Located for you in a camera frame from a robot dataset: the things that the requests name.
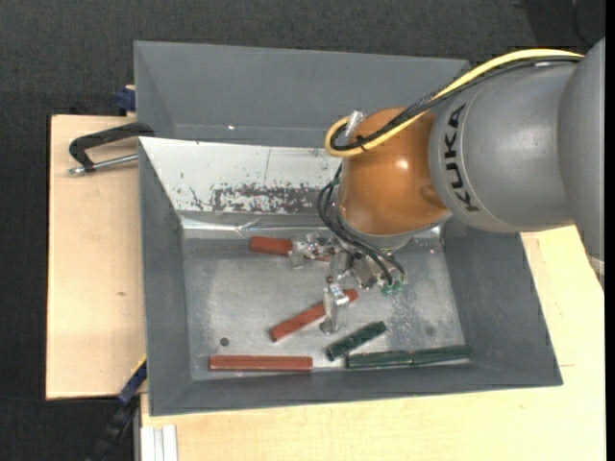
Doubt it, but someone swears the red-brown flat block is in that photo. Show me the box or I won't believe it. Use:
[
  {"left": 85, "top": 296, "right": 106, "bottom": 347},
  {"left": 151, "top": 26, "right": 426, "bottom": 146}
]
[
  {"left": 268, "top": 288, "right": 359, "bottom": 344},
  {"left": 248, "top": 235, "right": 295, "bottom": 257},
  {"left": 208, "top": 354, "right": 314, "bottom": 373}
]

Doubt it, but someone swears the dark green flat block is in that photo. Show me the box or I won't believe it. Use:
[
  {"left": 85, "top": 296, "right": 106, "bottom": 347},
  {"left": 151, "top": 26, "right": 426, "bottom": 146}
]
[
  {"left": 345, "top": 351, "right": 414, "bottom": 370},
  {"left": 326, "top": 320, "right": 388, "bottom": 361}
]

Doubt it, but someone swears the pale cardboard board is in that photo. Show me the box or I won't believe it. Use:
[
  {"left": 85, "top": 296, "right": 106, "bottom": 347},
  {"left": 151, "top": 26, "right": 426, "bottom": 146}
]
[{"left": 45, "top": 114, "right": 148, "bottom": 400}]

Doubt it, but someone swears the grey metal bin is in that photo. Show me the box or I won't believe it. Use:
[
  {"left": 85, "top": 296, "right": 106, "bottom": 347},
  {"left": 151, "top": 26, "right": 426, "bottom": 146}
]
[{"left": 133, "top": 39, "right": 564, "bottom": 417}]

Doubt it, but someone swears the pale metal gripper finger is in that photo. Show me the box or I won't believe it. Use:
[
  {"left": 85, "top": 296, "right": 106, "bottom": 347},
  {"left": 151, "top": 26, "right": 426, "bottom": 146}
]
[
  {"left": 319, "top": 283, "right": 338, "bottom": 337},
  {"left": 333, "top": 292, "right": 351, "bottom": 331}
]

